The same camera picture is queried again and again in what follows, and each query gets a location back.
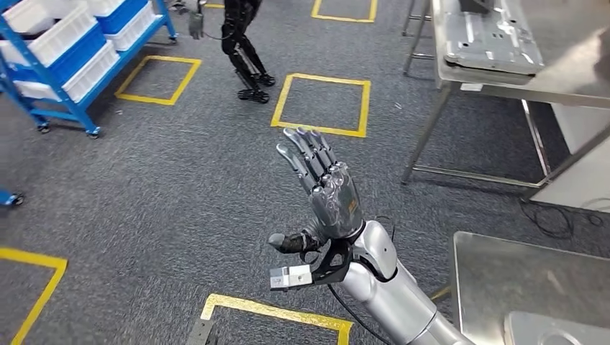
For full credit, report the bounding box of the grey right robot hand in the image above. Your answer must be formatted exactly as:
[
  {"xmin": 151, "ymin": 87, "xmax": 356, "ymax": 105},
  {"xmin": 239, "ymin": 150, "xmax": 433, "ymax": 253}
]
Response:
[{"xmin": 268, "ymin": 126, "xmax": 365, "ymax": 254}]

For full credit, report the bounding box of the blue metal shelf rack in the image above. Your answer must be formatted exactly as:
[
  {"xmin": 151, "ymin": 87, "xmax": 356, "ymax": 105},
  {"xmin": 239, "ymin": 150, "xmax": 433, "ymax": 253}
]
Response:
[
  {"xmin": 0, "ymin": 189, "xmax": 24, "ymax": 208},
  {"xmin": 0, "ymin": 0, "xmax": 178, "ymax": 140}
]

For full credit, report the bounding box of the black humanoid robot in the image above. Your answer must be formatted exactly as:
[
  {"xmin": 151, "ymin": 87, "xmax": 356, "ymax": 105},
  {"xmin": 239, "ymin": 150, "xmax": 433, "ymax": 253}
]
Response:
[{"xmin": 188, "ymin": 0, "xmax": 278, "ymax": 105}]

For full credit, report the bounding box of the steel side table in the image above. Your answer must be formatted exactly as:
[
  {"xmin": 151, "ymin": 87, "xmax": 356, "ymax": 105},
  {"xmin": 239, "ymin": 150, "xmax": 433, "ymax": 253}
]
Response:
[{"xmin": 401, "ymin": 0, "xmax": 610, "ymax": 189}]

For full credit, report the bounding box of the blue plastic bin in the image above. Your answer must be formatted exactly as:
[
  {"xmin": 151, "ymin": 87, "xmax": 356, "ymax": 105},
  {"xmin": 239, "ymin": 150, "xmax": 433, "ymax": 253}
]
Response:
[
  {"xmin": 95, "ymin": 0, "xmax": 150, "ymax": 35},
  {"xmin": 6, "ymin": 24, "xmax": 108, "ymax": 88}
]

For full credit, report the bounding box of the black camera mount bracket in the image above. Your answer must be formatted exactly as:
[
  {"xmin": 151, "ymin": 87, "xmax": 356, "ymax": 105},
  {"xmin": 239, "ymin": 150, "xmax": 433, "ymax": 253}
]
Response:
[{"xmin": 300, "ymin": 238, "xmax": 355, "ymax": 287}]

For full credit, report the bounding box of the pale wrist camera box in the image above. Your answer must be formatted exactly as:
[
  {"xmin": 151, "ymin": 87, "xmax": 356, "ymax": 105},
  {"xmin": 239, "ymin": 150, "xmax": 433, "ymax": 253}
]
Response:
[{"xmin": 270, "ymin": 264, "xmax": 313, "ymax": 291}]

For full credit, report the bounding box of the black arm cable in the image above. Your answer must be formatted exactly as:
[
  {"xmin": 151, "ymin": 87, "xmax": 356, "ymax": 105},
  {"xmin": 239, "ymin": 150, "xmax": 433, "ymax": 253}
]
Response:
[{"xmin": 326, "ymin": 284, "xmax": 393, "ymax": 345}]

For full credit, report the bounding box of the coiled black floor cable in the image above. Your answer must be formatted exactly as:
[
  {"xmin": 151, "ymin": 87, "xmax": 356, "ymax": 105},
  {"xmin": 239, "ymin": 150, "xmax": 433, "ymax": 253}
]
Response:
[{"xmin": 518, "ymin": 198, "xmax": 610, "ymax": 241}]

